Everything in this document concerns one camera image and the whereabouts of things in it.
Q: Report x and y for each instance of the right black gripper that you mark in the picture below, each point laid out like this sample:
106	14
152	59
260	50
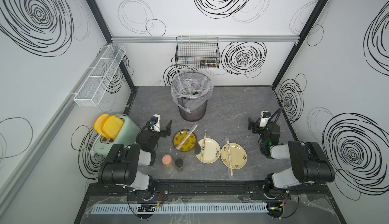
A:
255	125

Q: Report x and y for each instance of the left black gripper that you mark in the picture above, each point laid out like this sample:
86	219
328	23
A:
164	132

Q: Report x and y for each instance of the clear chopstick wrapper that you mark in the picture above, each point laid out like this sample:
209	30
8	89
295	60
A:
228	151

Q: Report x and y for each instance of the chopsticks green tip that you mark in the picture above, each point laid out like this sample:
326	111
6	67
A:
203	146

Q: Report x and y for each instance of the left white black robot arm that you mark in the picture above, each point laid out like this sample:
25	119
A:
120	167

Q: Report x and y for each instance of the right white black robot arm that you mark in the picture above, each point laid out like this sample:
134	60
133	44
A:
309	164

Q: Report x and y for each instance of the yellow patterned plate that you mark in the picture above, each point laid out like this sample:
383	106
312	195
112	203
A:
189	143

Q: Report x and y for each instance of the black mesh trash bin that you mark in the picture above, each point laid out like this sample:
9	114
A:
192	110

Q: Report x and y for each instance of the pink lid jar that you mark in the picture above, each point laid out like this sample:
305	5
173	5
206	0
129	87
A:
168	163

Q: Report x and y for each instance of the cream plate red black marks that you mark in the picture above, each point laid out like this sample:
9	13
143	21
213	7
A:
238	156

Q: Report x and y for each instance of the black lid spice bottle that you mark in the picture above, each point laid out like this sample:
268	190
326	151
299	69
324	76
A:
179	164

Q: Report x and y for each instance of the mint green toaster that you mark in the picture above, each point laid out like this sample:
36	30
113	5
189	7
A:
127	136

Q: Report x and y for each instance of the clear plastic bin liner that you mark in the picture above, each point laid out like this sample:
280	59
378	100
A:
194	85

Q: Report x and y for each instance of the cream plate with flower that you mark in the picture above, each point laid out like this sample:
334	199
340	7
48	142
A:
211	152

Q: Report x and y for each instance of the right yellow toast slice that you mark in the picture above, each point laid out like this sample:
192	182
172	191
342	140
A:
111	127

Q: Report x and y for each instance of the yellow toast slice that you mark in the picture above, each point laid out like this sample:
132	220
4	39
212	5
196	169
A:
97	126
111	127

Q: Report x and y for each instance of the left yellow toast slice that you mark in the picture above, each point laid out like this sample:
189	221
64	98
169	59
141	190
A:
97	126

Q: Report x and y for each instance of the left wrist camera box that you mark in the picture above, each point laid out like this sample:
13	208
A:
155	123

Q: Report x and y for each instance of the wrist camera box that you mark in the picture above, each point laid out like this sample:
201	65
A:
155	123
265	117

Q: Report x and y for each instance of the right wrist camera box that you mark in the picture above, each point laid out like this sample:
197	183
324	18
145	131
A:
265	117

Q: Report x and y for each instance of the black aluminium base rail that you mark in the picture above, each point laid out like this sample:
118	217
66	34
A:
166	190

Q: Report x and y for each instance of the items in wire basket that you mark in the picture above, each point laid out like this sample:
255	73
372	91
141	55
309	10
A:
208	64

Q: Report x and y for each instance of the black wire wall basket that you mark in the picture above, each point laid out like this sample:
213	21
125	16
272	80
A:
191	49

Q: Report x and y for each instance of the white slotted cable duct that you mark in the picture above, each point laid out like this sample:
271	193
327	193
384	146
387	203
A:
179	208

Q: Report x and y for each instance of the white wire wall shelf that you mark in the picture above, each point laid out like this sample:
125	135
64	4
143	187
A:
101	74

